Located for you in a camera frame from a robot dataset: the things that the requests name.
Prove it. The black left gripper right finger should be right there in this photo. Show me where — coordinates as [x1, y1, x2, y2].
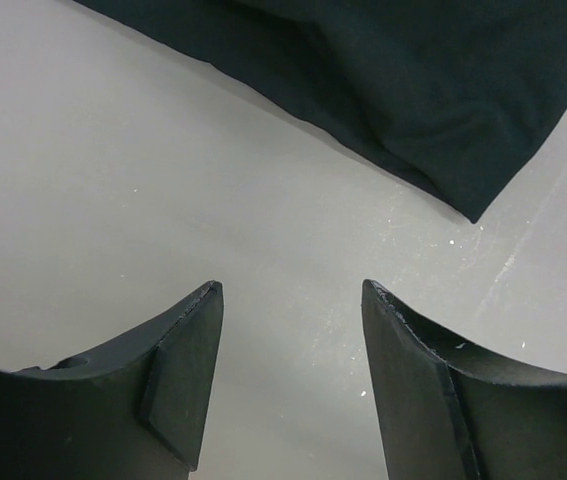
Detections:
[362, 280, 567, 480]

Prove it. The black t shirt flower print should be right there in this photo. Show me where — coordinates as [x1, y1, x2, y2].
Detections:
[89, 0, 567, 222]

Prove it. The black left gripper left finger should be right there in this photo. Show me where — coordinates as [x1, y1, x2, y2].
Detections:
[0, 281, 223, 479]

